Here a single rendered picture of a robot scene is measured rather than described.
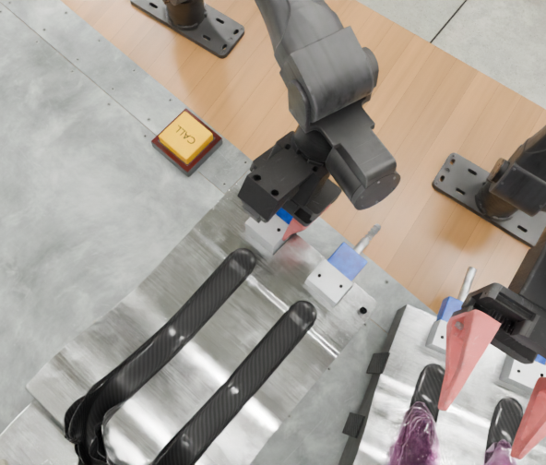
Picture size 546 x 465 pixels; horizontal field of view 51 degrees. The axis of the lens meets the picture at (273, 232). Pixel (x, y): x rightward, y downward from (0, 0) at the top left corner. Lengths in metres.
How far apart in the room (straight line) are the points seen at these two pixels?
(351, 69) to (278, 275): 0.32
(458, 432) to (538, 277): 0.40
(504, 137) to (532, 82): 1.12
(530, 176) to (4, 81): 0.82
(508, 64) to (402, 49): 1.12
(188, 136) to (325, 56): 0.39
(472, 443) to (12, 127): 0.82
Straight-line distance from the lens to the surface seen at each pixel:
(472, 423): 0.85
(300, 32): 0.57
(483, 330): 0.46
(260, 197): 0.60
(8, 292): 0.93
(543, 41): 2.25
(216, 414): 0.76
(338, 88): 0.56
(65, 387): 0.75
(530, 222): 0.99
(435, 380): 0.84
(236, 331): 0.77
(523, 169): 0.83
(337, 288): 0.76
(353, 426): 0.82
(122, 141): 0.96
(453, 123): 1.02
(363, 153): 0.58
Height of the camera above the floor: 1.65
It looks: 73 degrees down
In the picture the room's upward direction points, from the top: 9 degrees clockwise
